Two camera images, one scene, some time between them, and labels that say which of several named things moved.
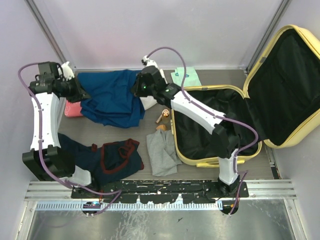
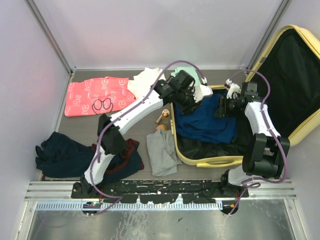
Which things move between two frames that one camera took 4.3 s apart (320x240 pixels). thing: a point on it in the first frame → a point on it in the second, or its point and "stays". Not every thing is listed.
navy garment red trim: [116, 160] stays
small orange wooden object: [162, 127] stays
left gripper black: [78, 96] → [188, 109]
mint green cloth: [191, 78] stays
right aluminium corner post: [268, 34] stays
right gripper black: [135, 88] → [222, 110]
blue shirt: [112, 101] → [200, 122]
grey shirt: [163, 158] stays
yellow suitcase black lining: [281, 103] stays
